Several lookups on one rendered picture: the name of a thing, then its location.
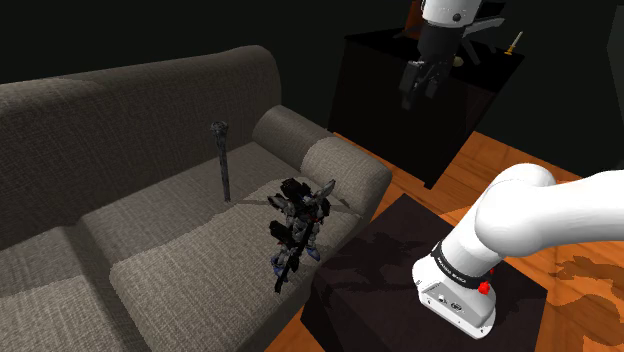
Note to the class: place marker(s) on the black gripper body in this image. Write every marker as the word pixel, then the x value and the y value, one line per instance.
pixel 435 44

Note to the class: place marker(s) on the black cabinet with items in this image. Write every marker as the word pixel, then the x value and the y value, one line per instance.
pixel 414 122

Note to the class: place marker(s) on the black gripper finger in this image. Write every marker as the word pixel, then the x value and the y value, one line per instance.
pixel 408 84
pixel 433 84

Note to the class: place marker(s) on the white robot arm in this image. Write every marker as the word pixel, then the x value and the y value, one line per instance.
pixel 531 214

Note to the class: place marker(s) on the dark robot stand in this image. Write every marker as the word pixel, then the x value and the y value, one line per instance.
pixel 390 287

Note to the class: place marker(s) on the grey fabric sofa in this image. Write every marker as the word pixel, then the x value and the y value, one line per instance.
pixel 161 195

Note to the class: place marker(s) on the dark slender upright stick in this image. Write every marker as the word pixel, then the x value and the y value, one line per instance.
pixel 224 161

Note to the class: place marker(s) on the black grey robot figure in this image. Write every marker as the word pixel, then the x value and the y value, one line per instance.
pixel 298 222

